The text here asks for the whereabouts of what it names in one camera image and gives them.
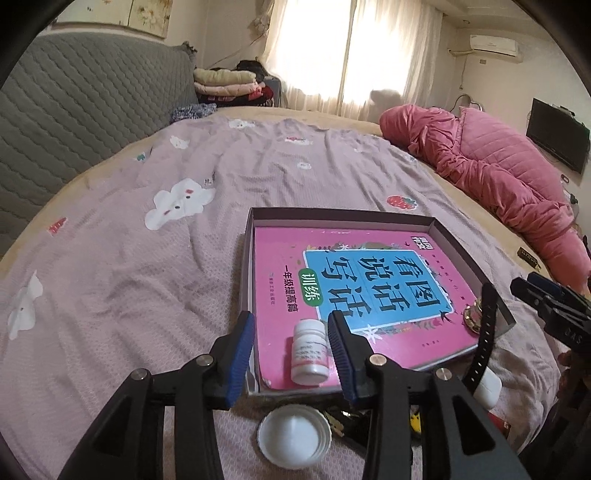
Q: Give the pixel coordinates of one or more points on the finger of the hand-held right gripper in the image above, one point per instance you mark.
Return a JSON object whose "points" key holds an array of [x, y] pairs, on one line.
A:
{"points": [[542, 278], [535, 297]]}

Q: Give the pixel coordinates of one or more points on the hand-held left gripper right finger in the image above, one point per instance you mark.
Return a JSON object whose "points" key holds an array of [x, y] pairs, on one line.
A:
{"points": [[344, 355]]}

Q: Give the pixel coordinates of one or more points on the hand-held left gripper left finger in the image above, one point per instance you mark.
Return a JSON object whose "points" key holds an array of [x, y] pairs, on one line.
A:
{"points": [[240, 350]]}

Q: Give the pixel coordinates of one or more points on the white pill bottle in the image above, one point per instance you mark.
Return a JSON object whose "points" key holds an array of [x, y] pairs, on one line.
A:
{"points": [[310, 357]]}

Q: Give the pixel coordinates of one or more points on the shallow grey cardboard box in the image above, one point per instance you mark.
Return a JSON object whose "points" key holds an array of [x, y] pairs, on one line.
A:
{"points": [[258, 295]]}

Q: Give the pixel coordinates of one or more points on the yellow and black wristwatch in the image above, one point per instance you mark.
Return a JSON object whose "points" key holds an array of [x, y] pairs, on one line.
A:
{"points": [[485, 332]]}

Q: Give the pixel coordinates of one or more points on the black pointed case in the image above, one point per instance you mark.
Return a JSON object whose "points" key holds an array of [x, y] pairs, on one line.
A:
{"points": [[344, 427]]}

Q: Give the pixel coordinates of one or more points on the white ribbed jar lid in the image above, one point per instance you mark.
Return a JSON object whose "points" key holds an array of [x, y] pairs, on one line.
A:
{"points": [[293, 436]]}

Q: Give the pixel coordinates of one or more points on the white earbuds case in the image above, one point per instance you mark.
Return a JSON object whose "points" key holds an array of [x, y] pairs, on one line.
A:
{"points": [[488, 390]]}

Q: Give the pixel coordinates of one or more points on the red and black lighter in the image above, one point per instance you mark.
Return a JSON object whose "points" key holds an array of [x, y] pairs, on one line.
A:
{"points": [[501, 424]]}

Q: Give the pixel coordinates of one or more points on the small black rectangular object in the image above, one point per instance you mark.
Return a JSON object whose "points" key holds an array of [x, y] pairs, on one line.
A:
{"points": [[527, 257]]}

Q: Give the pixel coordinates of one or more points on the small metal bottle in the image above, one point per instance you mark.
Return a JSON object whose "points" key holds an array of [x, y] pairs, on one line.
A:
{"points": [[472, 318]]}

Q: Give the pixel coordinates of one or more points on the pink and blue book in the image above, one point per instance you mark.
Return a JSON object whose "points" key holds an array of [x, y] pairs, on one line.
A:
{"points": [[286, 258]]}

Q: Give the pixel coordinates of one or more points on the lilac printed bedsheet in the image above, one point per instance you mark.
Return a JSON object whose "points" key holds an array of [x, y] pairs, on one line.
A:
{"points": [[138, 277]]}

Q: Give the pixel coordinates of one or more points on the pink quilted duvet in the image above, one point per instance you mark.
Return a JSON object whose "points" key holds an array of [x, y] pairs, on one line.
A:
{"points": [[485, 152]]}

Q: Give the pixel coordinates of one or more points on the black flat television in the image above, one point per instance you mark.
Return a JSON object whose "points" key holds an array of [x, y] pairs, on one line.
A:
{"points": [[556, 134]]}

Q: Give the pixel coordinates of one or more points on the beige plush cushion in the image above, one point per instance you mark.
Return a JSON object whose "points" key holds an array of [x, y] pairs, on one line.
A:
{"points": [[387, 101]]}

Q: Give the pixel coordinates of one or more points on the white air conditioner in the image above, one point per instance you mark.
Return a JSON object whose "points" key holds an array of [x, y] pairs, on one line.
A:
{"points": [[493, 45]]}

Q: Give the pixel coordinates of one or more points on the blue floral cloth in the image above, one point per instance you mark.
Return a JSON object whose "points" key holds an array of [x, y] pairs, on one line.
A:
{"points": [[191, 112]]}

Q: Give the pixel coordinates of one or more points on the stack of folded clothes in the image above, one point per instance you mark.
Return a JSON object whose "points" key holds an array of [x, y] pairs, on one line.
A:
{"points": [[226, 83]]}

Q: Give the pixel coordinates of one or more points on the grey quilted headboard cover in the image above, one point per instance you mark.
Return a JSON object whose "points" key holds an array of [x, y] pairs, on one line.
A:
{"points": [[69, 106]]}

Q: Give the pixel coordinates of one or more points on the sheer white curtain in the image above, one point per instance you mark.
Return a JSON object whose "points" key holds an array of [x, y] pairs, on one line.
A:
{"points": [[323, 46]]}

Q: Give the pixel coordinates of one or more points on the floral wall picture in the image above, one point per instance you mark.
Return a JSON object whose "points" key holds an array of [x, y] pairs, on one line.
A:
{"points": [[134, 16]]}

